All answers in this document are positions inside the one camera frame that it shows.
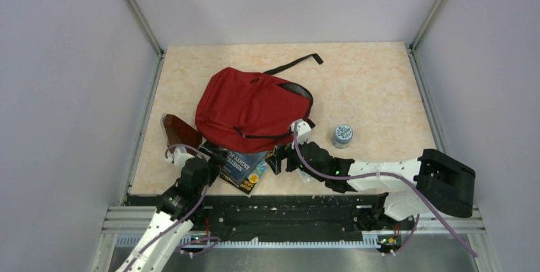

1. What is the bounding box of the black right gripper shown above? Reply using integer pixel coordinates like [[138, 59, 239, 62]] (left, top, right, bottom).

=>
[[266, 134, 327, 182]]

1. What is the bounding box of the red student backpack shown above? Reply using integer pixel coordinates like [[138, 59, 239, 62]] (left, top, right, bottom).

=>
[[194, 56, 314, 153]]

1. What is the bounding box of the yellow book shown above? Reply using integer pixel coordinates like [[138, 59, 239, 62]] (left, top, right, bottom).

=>
[[222, 149, 269, 185]]

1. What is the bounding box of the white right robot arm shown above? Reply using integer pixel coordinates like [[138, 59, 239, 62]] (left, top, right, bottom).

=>
[[267, 142, 476, 229]]

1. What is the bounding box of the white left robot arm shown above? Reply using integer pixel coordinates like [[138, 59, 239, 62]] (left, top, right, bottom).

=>
[[117, 144, 227, 271]]

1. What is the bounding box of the clear plastic protractor packet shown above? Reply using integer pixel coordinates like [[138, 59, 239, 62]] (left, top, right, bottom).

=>
[[298, 171, 313, 183]]

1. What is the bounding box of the colourful storey house book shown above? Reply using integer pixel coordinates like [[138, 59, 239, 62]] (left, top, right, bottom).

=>
[[219, 161, 271, 197]]

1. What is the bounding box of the brown leather case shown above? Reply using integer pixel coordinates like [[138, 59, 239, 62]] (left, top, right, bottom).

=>
[[160, 113, 203, 148]]

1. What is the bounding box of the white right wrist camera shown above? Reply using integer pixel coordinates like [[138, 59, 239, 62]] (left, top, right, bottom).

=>
[[290, 119, 312, 145]]

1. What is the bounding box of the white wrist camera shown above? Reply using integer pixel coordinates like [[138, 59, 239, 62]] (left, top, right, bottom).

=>
[[165, 147, 195, 169], [290, 119, 312, 145]]

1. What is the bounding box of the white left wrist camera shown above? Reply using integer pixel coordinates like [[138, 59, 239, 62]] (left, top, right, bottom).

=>
[[165, 147, 195, 169]]

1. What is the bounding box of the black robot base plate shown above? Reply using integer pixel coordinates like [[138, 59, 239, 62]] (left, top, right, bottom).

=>
[[126, 193, 460, 244]]

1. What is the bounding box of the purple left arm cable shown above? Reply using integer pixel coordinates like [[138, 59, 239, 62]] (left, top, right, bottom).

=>
[[122, 143, 222, 272]]

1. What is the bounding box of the aluminium frame rail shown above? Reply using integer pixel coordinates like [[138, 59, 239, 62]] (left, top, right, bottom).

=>
[[90, 204, 499, 272]]

